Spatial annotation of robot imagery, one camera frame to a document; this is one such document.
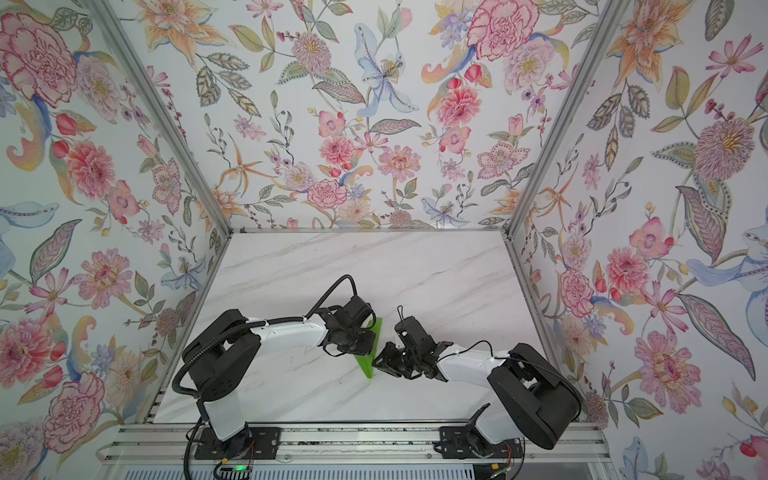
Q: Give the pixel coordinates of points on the aluminium corner post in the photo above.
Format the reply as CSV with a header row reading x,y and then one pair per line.
x,y
105,18
606,26

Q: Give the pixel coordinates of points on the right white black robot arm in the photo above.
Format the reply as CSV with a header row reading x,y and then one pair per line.
x,y
532,400

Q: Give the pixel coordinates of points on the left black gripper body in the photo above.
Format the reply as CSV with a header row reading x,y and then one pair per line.
x,y
351,333

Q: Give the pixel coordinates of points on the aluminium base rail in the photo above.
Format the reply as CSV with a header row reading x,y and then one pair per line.
x,y
352,443

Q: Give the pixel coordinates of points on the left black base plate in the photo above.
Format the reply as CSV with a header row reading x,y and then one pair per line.
x,y
252,443

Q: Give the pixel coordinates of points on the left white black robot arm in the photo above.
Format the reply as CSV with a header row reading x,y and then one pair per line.
x,y
216,361

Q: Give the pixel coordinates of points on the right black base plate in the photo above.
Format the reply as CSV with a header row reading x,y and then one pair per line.
x,y
465,443

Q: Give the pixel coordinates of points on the green square paper sheet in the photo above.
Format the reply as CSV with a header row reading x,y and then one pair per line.
x,y
365,362

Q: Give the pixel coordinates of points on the left aluminium corner post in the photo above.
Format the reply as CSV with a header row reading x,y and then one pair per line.
x,y
105,18

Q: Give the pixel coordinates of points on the right aluminium corner post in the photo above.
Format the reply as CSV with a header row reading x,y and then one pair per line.
x,y
606,26

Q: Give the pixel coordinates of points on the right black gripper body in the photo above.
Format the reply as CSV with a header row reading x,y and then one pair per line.
x,y
413,359

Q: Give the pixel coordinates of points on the white perforated cable tray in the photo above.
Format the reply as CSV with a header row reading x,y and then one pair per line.
x,y
328,472

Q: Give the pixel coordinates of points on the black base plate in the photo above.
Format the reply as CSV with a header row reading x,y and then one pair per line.
x,y
465,443
252,443

